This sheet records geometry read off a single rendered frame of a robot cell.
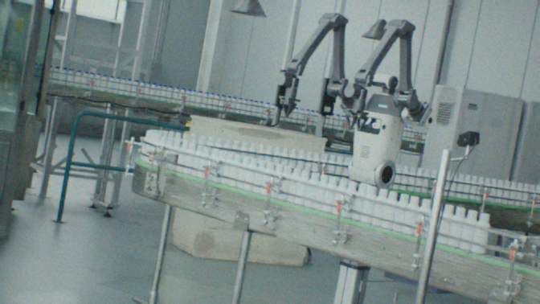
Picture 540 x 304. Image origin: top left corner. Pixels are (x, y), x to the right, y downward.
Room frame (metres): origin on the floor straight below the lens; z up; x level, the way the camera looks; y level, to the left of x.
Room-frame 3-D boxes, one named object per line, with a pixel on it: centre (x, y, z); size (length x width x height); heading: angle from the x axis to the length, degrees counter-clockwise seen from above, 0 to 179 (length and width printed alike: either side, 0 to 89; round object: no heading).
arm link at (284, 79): (5.44, -0.06, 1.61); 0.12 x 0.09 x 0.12; 138
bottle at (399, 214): (4.73, -0.64, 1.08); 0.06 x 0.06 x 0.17
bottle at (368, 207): (4.85, -0.51, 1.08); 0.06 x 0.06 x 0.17
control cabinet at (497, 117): (11.28, -2.10, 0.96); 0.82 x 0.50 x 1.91; 118
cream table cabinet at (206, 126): (9.66, 0.09, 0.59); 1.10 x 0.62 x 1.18; 118
